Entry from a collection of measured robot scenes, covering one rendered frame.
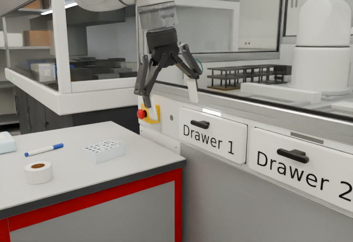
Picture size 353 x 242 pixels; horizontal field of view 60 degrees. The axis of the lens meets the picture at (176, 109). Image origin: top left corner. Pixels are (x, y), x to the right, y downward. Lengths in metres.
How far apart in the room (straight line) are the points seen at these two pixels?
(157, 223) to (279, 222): 0.43
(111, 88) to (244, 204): 0.97
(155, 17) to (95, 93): 0.93
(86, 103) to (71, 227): 0.78
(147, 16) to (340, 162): 0.51
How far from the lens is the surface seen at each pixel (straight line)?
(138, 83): 0.74
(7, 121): 4.49
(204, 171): 1.02
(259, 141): 0.80
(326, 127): 0.71
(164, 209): 1.09
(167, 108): 1.13
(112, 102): 1.64
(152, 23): 0.73
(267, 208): 0.87
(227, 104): 0.88
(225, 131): 0.88
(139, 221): 1.06
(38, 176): 0.94
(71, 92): 1.57
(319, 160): 0.72
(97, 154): 1.03
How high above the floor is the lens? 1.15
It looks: 12 degrees down
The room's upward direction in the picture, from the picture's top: straight up
